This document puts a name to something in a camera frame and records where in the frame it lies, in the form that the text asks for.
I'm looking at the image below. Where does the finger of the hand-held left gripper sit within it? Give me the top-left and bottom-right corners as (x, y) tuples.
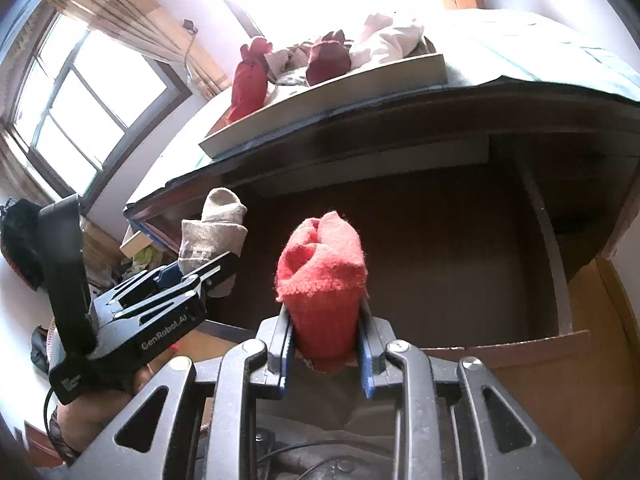
(107, 262), (188, 308)
(117, 251), (240, 323)

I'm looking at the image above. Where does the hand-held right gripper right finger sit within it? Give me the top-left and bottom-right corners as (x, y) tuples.
(357, 302), (583, 480)

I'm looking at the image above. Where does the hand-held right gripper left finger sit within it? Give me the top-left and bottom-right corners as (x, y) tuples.
(85, 305), (296, 480)

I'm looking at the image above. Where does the beige ribbed sock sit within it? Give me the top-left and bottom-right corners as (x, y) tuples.
(176, 187), (249, 298)

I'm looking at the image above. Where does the red sock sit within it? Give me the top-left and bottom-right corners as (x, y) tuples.
(275, 211), (368, 373)

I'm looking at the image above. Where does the brown wooden drawer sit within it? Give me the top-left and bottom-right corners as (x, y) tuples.
(200, 145), (593, 361)

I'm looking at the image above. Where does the bright red underwear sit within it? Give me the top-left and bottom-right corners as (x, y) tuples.
(225, 36), (273, 125)

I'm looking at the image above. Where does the white shallow tray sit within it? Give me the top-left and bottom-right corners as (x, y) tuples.
(199, 52), (447, 158)

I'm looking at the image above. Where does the dark red underwear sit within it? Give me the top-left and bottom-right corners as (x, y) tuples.
(305, 30), (352, 87)

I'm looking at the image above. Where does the cream white underwear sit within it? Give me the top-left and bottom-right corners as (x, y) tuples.
(349, 12), (426, 68)

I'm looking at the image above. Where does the person's left hand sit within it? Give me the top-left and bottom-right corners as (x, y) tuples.
(55, 362), (157, 458)

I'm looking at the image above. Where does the yellow green cloth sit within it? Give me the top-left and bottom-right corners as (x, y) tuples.
(132, 247), (166, 273)

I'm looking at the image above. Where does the cardboard box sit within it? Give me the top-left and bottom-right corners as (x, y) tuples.
(120, 225), (156, 261)

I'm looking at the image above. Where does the blue tape strip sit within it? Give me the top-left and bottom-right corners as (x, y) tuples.
(127, 212), (181, 253)

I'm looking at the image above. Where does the black bag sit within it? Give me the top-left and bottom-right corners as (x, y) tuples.
(0, 199), (46, 291)

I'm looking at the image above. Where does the dark blue small bag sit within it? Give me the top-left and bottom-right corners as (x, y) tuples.
(30, 325), (56, 375)

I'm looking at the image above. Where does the dark framed window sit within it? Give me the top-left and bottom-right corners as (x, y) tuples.
(5, 7), (193, 211)

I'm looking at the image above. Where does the dark wooden desk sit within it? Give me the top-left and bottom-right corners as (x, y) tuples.
(124, 82), (640, 271)

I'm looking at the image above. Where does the beige curtain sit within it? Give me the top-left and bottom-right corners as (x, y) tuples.
(12, 0), (226, 101)

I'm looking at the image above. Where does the light blue table cover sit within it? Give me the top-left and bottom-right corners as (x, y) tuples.
(125, 7), (640, 211)

